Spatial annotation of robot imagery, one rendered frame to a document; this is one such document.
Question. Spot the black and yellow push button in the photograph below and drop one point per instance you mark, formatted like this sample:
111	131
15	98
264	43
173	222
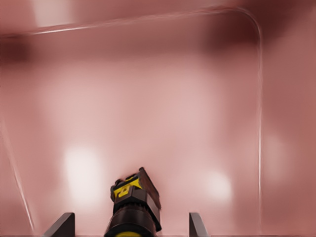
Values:
134	207

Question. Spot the red plastic box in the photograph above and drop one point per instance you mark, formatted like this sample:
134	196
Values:
158	98

